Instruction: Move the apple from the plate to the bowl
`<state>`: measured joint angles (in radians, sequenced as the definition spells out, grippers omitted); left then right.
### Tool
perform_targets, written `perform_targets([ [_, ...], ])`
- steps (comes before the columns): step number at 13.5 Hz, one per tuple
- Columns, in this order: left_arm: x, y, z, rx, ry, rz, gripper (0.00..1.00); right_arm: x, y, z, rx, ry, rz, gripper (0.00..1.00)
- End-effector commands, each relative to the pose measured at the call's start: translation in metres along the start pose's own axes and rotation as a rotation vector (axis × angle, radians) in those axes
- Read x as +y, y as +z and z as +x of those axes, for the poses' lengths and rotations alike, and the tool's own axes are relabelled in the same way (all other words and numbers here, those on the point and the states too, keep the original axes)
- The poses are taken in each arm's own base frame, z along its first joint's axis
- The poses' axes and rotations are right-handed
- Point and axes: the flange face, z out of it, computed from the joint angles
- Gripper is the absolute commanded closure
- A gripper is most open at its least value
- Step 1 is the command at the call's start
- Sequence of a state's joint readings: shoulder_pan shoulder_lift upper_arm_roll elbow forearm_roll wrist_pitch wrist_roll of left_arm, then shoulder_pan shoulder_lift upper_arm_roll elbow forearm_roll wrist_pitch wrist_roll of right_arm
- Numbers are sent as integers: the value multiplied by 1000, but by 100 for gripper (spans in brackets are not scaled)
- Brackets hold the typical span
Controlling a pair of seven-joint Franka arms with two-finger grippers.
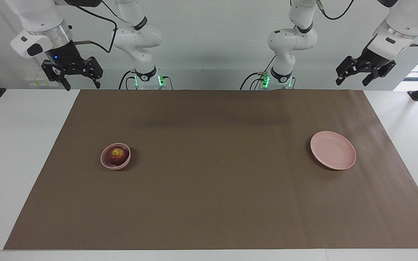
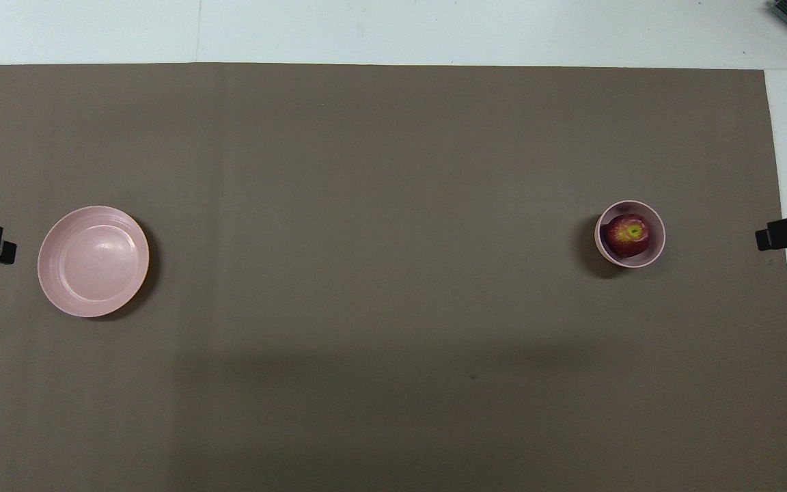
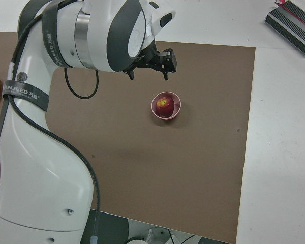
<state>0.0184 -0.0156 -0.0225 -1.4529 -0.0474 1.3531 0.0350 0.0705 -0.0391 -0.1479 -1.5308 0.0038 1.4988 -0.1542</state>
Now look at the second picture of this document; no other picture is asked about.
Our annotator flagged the pink bowl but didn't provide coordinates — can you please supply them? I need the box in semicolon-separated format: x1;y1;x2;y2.
595;200;666;269

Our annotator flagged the brown table mat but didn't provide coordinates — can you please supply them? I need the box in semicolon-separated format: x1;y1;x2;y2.
0;63;787;492

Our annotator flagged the pink plate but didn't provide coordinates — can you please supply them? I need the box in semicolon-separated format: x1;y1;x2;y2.
38;206;150;318

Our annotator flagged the red apple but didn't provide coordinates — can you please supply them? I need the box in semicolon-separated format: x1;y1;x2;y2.
605;213;651;258

